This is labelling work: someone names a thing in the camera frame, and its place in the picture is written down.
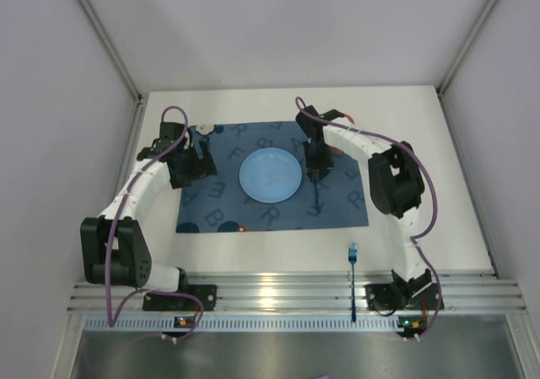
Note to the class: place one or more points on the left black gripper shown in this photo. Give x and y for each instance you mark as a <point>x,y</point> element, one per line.
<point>196,168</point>

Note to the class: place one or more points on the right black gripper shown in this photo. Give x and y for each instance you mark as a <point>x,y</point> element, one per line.
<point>318,166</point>

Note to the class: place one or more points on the blue metallic spoon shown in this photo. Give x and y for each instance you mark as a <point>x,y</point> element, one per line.
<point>316,180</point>

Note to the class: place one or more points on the blue letter-print placemat cloth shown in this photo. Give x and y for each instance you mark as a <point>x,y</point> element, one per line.
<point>218,203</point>

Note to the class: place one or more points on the light blue plate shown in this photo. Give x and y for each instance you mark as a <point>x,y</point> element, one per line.
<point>270,175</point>

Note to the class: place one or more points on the blue metallic fork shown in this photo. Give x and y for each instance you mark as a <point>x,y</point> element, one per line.
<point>352,259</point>

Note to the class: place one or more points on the orange plastic cup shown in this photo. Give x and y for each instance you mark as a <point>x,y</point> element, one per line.
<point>350,119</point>

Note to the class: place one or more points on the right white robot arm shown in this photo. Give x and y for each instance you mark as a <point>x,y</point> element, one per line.
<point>397,181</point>

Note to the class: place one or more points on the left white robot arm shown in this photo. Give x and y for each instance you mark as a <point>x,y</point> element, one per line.
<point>113,246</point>

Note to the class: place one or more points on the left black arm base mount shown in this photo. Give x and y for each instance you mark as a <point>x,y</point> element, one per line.
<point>198,296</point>

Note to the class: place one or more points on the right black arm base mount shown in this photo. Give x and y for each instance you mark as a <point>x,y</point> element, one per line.
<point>393,297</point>

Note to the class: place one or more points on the perforated cable duct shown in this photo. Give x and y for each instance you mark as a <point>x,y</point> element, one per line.
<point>214,323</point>

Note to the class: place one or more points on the aluminium rail frame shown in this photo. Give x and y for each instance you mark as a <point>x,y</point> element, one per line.
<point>287,293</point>

